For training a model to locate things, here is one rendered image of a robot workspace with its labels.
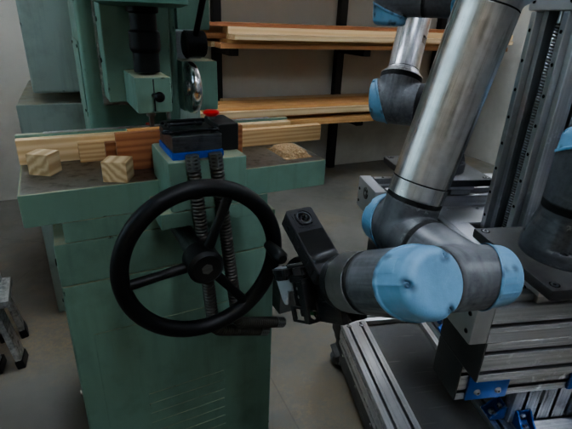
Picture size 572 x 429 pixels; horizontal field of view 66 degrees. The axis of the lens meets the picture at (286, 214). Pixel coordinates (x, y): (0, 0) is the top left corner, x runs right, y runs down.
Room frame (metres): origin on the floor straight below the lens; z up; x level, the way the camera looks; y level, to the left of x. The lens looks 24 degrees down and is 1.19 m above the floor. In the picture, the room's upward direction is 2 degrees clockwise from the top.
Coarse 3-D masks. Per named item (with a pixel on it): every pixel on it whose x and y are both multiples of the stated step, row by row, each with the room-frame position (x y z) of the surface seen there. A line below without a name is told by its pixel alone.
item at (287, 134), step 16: (256, 128) 1.05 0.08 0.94; (272, 128) 1.06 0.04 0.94; (288, 128) 1.08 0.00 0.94; (304, 128) 1.10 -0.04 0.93; (320, 128) 1.12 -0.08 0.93; (80, 144) 0.86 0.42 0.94; (96, 144) 0.87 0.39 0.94; (256, 144) 1.04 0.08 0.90; (272, 144) 1.06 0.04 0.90; (80, 160) 0.85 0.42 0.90; (96, 160) 0.87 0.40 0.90
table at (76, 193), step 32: (256, 160) 0.92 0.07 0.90; (288, 160) 0.93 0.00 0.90; (320, 160) 0.94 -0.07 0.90; (32, 192) 0.69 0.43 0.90; (64, 192) 0.70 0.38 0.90; (96, 192) 0.72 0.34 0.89; (128, 192) 0.75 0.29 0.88; (256, 192) 0.87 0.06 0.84; (32, 224) 0.67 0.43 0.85; (160, 224) 0.68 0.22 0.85; (192, 224) 0.71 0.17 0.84
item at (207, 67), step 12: (180, 60) 1.13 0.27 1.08; (192, 60) 1.14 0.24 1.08; (204, 60) 1.15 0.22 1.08; (180, 72) 1.13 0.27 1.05; (204, 72) 1.14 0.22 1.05; (216, 72) 1.16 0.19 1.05; (180, 84) 1.13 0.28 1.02; (204, 84) 1.14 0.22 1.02; (216, 84) 1.16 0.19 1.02; (180, 96) 1.14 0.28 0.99; (204, 96) 1.14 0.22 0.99; (216, 96) 1.16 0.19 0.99; (204, 108) 1.14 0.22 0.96; (216, 108) 1.16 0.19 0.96
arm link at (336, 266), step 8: (336, 256) 0.47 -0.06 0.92; (344, 256) 0.46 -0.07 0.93; (336, 264) 0.45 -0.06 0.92; (344, 264) 0.44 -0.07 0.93; (328, 272) 0.46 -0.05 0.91; (336, 272) 0.44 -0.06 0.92; (328, 280) 0.45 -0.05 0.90; (336, 280) 0.43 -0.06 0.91; (328, 288) 0.44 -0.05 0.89; (336, 288) 0.43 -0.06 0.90; (328, 296) 0.44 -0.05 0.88; (336, 296) 0.43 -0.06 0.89; (344, 296) 0.46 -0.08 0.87; (336, 304) 0.44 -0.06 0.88; (344, 304) 0.42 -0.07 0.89; (352, 312) 0.43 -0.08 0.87
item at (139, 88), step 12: (132, 72) 0.94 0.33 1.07; (156, 72) 0.96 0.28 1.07; (132, 84) 0.90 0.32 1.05; (144, 84) 0.88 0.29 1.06; (156, 84) 0.89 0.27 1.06; (168, 84) 0.90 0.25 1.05; (132, 96) 0.91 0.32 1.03; (144, 96) 0.88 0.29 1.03; (168, 96) 0.90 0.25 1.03; (144, 108) 0.88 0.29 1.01; (156, 108) 0.89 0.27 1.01; (168, 108) 0.90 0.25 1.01
